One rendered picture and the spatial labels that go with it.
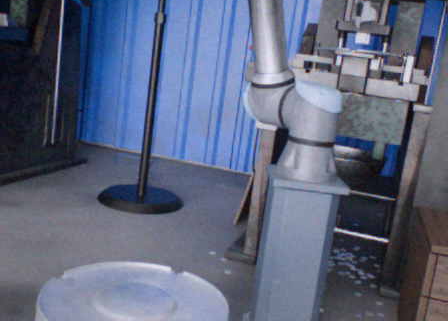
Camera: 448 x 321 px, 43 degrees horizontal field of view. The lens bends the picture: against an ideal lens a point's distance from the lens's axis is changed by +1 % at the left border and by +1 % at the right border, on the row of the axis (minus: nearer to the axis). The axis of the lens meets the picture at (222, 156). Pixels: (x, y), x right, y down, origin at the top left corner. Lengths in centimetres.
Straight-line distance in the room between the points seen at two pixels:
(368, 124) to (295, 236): 68
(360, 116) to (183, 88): 175
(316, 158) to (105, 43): 256
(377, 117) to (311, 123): 62
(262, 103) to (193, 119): 209
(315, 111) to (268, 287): 45
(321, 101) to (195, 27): 220
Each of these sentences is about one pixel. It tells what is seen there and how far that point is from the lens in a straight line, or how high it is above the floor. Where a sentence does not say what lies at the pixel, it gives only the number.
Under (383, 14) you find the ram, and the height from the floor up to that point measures 93.
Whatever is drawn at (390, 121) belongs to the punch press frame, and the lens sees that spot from 195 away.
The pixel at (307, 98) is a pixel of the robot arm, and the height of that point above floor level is 65.
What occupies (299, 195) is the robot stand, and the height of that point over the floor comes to 42.
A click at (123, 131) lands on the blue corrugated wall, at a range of 370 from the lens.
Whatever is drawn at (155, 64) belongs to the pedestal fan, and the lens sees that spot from 250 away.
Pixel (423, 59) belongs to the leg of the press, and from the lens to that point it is 243.
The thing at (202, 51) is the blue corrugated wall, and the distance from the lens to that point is 348.
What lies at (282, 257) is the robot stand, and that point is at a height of 26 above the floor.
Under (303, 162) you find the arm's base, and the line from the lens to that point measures 136.
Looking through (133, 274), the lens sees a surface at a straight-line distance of 100.
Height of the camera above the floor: 73
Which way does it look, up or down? 11 degrees down
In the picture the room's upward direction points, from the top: 8 degrees clockwise
